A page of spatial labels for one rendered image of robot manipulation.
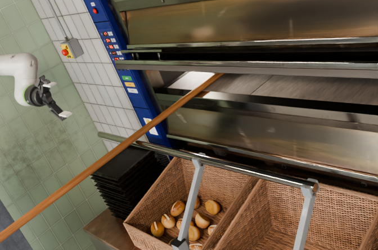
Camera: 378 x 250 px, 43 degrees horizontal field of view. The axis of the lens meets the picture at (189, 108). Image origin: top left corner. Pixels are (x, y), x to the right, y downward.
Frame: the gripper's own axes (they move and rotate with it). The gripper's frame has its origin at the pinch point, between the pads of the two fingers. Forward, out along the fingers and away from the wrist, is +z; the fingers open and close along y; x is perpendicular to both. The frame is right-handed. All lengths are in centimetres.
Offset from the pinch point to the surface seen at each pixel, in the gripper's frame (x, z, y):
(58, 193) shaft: 20.6, 7.5, 28.5
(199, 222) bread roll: -29, 9, 84
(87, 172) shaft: 6.7, 7.5, 28.6
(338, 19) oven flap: -56, 91, -3
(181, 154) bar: -18, 37, 31
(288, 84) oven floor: -72, 49, 31
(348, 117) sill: -56, 86, 33
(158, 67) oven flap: -40.5, 10.8, 7.3
